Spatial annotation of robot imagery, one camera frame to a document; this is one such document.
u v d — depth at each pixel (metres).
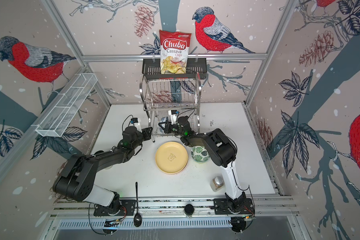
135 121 0.80
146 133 0.81
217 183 0.72
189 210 0.64
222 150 0.56
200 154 0.90
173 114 0.86
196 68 0.95
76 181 0.44
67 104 0.79
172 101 1.23
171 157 0.90
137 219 0.70
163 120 0.92
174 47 0.83
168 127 0.84
